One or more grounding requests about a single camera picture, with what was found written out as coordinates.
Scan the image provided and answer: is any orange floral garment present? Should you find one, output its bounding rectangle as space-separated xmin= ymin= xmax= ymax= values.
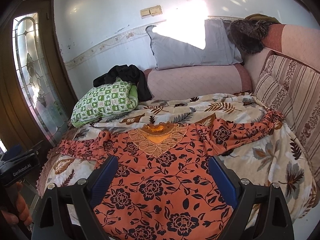
xmin=56 ymin=111 xmax=285 ymax=240

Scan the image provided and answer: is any green checkered pillow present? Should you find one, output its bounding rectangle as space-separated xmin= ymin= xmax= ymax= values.
xmin=71 ymin=78 xmax=139 ymax=128

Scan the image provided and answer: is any dark furry cloth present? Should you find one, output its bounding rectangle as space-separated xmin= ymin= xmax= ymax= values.
xmin=229 ymin=19 xmax=274 ymax=55

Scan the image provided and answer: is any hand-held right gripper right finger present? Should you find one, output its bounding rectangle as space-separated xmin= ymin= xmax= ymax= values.
xmin=208 ymin=155 xmax=295 ymax=240

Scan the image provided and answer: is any olive brown cloth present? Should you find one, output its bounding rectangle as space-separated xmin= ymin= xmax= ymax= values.
xmin=244 ymin=13 xmax=280 ymax=24

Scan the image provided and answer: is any grey pillow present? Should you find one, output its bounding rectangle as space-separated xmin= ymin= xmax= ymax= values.
xmin=146 ymin=19 xmax=243 ymax=71

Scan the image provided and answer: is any large striped cushion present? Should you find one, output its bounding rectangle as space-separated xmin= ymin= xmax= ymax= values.
xmin=262 ymin=54 xmax=320 ymax=172

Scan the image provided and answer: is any person's left hand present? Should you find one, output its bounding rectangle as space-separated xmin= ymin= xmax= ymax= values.
xmin=0 ymin=181 xmax=33 ymax=233

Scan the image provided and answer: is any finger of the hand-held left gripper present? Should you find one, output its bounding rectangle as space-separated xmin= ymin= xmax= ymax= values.
xmin=3 ymin=141 xmax=45 ymax=165

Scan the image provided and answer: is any black cloth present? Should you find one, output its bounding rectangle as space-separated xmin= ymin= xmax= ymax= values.
xmin=93 ymin=64 xmax=153 ymax=102

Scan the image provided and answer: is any cream leaf print blanket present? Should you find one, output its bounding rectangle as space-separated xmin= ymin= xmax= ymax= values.
xmin=36 ymin=92 xmax=318 ymax=230

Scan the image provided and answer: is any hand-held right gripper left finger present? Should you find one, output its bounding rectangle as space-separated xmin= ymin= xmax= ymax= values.
xmin=31 ymin=155 xmax=118 ymax=240

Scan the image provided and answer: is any wooden door with stained glass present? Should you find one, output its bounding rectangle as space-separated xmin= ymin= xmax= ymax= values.
xmin=0 ymin=0 xmax=75 ymax=155

